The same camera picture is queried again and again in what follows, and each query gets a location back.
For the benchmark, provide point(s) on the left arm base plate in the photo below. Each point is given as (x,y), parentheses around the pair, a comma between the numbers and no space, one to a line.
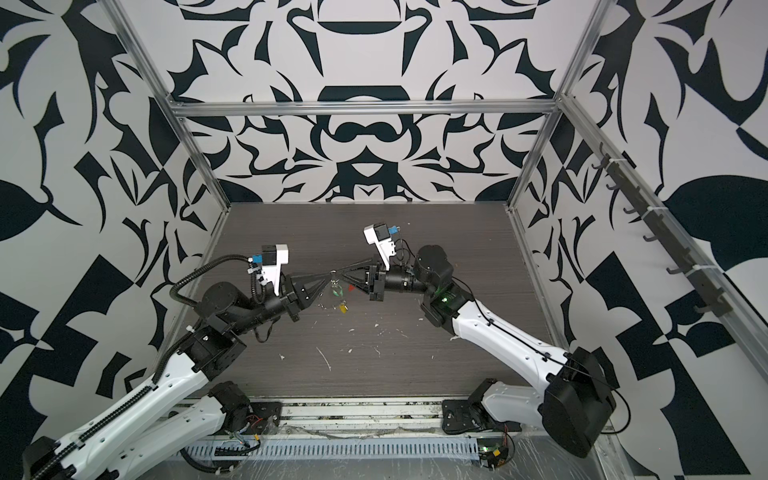
(262,417)

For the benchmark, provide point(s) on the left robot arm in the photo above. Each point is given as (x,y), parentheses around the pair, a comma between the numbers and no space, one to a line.
(181,401)

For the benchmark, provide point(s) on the white slotted cable duct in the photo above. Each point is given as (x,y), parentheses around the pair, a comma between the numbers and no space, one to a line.
(459,448)

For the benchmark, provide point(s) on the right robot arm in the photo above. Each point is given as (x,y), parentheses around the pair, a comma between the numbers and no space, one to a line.
(572,399)

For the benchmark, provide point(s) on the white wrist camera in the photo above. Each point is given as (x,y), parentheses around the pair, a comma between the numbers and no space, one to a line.
(267,265)
(381,236)

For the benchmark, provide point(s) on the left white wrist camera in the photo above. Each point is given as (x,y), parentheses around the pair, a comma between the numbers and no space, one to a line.
(267,265)

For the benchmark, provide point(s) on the green lit circuit board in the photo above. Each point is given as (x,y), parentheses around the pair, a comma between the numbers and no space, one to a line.
(493,456)

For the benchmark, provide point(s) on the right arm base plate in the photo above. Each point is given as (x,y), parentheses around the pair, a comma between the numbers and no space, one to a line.
(463,416)

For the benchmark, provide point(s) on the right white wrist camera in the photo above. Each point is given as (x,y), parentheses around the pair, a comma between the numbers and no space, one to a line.
(381,236)

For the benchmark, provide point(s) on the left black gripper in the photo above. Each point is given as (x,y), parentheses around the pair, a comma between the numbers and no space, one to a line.
(294,297)

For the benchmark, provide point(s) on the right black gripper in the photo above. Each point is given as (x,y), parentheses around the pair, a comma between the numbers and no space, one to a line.
(376,287)

